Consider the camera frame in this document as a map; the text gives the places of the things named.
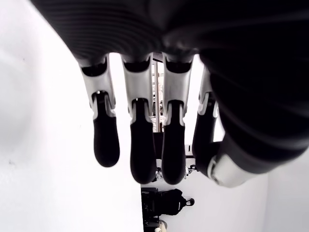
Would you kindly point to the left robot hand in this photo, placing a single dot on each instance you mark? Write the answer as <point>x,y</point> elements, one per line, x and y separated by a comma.
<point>217,60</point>

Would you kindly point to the black equipment in background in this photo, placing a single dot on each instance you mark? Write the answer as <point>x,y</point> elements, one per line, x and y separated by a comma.
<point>169,203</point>

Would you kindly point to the metal rack frame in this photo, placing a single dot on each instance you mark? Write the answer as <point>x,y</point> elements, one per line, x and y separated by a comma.
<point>158,96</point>

